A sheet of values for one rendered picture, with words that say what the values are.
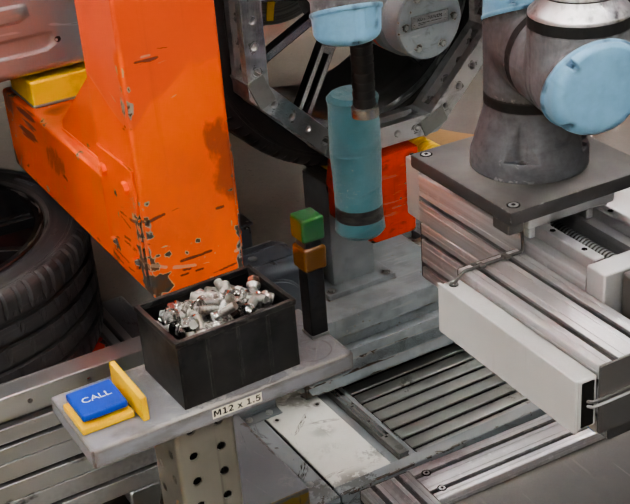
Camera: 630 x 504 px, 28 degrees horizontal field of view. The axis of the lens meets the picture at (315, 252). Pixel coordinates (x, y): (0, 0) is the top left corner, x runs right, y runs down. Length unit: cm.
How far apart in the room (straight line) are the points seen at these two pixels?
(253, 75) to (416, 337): 72
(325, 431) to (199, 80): 81
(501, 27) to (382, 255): 121
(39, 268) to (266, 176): 155
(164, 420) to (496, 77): 69
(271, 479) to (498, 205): 86
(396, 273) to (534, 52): 124
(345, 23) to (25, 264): 103
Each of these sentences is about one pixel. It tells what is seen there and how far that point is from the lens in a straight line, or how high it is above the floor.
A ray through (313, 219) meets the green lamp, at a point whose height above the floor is 66.
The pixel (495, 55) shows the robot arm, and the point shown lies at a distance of 154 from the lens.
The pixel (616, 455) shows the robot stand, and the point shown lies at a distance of 212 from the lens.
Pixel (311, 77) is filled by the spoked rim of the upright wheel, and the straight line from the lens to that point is 229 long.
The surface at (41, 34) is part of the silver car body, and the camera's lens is 234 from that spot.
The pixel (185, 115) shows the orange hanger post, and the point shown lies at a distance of 189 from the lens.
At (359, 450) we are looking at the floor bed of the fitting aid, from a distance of 235.
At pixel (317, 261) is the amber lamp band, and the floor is 59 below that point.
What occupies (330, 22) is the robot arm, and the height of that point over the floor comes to 109.
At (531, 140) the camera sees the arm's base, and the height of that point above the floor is 87.
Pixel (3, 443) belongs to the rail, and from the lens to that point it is 210.
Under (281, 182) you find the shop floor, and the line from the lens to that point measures 358.
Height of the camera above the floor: 149
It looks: 28 degrees down
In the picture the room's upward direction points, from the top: 5 degrees counter-clockwise
